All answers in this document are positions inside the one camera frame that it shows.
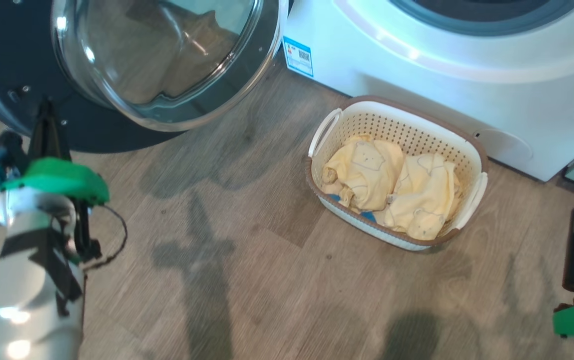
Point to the blue energy label sticker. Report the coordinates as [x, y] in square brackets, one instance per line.
[298, 56]

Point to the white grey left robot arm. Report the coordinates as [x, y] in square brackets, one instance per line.
[31, 300]

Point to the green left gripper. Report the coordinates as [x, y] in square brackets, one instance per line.
[61, 180]

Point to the pale yellow baby garment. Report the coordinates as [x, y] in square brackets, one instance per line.
[427, 200]
[367, 170]

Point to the white perforated laundry basket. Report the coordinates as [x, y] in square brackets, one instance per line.
[402, 120]

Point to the grey round glass washer door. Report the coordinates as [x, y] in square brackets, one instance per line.
[26, 45]

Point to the white front-load washing machine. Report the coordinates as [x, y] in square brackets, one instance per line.
[417, 60]

